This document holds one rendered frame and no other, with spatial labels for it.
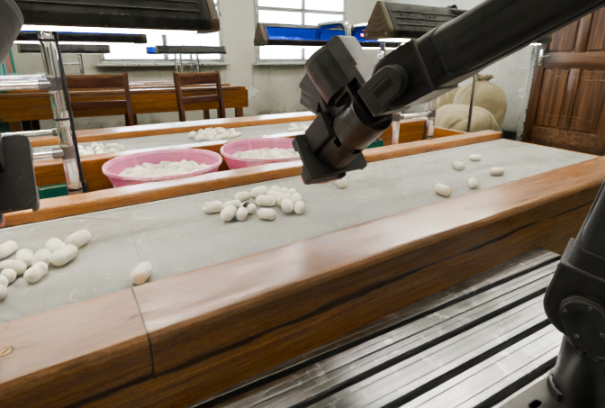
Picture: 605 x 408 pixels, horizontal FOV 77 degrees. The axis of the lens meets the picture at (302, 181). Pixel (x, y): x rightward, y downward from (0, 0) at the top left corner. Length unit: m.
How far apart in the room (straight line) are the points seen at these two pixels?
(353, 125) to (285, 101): 5.88
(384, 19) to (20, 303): 0.75
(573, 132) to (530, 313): 4.63
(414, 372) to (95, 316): 0.34
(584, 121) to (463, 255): 4.57
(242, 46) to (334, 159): 5.55
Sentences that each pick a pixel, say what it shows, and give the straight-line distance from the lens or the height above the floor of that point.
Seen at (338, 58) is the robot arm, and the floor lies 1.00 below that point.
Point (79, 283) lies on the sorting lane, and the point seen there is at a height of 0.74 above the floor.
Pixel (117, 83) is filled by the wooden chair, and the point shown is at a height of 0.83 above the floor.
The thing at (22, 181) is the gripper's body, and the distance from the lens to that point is 0.38.
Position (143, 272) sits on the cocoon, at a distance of 0.51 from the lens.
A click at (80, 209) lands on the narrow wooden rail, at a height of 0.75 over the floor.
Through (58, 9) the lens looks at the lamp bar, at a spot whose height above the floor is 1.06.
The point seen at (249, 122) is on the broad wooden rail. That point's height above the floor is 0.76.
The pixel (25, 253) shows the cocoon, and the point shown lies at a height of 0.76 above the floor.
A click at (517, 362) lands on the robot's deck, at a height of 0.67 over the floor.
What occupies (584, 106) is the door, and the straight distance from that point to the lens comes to 5.15.
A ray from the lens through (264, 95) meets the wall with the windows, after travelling 6.17.
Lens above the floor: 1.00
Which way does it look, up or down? 18 degrees down
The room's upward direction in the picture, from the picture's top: straight up
